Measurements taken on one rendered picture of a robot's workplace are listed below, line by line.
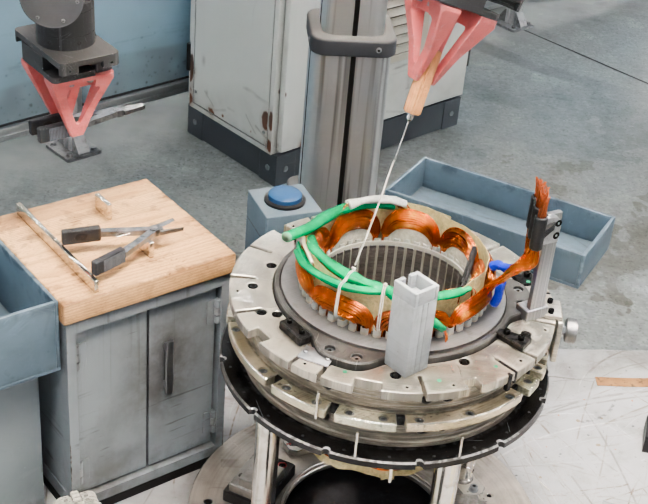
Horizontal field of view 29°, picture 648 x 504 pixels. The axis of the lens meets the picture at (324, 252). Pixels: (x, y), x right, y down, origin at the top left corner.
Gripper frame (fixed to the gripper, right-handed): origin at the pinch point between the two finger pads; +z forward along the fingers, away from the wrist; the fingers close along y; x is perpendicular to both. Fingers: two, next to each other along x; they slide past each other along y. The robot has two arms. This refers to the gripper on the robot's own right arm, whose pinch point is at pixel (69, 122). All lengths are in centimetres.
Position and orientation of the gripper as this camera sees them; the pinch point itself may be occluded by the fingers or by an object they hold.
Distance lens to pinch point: 132.1
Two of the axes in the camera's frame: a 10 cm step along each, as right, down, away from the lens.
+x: 7.9, -2.8, 5.4
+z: -0.7, 8.4, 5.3
